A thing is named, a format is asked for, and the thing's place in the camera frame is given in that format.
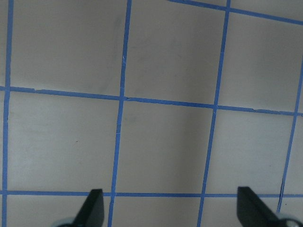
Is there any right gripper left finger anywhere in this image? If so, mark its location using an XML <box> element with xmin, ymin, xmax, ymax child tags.
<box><xmin>53</xmin><ymin>189</ymin><xmax>106</xmax><ymax>227</ymax></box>

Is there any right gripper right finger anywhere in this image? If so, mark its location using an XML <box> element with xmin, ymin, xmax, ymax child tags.
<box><xmin>237</xmin><ymin>186</ymin><xmax>303</xmax><ymax>227</ymax></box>

